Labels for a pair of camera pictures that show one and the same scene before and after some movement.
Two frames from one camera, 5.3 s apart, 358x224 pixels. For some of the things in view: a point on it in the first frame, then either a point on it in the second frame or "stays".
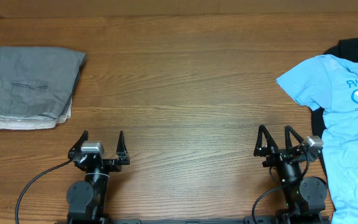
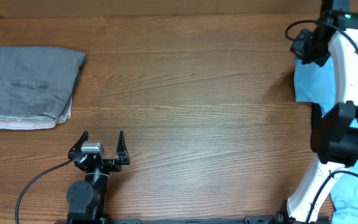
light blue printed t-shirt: (347, 92) stays
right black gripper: (270, 147) -> (297, 49)
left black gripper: (120, 149) stays
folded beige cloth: (13, 122) stays
